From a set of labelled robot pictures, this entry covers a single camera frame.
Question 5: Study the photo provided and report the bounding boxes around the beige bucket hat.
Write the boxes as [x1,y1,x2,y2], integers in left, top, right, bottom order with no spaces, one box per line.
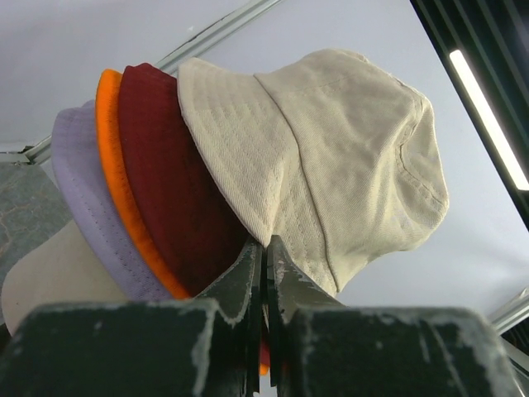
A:
[178,49,449,296]

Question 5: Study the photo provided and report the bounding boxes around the cream mannequin head stand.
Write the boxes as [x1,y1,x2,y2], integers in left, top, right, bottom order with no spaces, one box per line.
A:
[1,221,127,334]

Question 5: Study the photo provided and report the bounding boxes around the dark red hat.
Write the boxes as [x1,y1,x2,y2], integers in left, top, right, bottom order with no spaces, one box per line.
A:
[118,64,249,299]

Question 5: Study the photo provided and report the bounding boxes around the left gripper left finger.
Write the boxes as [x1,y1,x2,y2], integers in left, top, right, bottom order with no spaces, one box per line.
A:
[198,239,263,396]

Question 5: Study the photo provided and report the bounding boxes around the purple bucket hat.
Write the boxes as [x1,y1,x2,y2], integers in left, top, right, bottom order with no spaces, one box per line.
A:
[51,100,172,301]

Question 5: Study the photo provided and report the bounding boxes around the ceiling light strips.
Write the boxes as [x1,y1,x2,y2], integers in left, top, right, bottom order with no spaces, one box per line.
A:
[449,50,528,191]

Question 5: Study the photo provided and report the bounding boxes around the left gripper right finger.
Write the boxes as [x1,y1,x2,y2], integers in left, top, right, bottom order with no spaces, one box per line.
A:
[266,235,344,389]

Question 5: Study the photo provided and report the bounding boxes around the orange bucket hat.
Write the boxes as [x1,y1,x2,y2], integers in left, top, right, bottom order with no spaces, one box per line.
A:
[94,68,272,376]

